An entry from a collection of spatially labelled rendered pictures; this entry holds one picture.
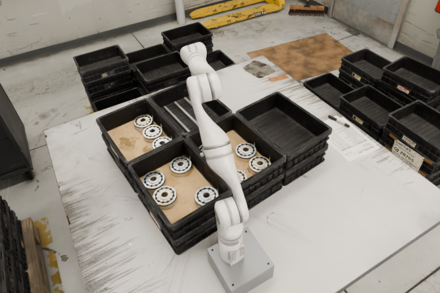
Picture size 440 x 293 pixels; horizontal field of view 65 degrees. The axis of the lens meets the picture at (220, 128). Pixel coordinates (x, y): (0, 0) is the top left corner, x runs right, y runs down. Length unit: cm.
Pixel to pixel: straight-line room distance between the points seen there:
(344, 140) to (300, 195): 48
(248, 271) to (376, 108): 183
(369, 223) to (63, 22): 393
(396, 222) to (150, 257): 108
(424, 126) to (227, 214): 179
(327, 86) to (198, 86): 221
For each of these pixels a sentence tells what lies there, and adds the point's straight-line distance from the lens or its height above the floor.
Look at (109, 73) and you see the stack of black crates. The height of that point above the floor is 51.
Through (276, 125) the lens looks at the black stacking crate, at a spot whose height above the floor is 83.
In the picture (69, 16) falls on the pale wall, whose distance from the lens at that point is 462.
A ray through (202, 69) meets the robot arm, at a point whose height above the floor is 141.
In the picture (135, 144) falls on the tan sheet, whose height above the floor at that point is 83.
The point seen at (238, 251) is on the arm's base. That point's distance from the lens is 135.
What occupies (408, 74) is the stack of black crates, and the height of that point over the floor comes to 50.
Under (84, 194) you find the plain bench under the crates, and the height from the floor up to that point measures 70.
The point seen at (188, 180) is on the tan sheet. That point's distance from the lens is 161.
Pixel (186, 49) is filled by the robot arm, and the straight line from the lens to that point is 139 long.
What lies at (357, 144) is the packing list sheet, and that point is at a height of 70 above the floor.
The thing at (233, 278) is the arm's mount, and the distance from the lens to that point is 140.
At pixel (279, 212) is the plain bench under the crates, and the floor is 70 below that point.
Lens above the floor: 207
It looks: 42 degrees down
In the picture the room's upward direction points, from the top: 3 degrees counter-clockwise
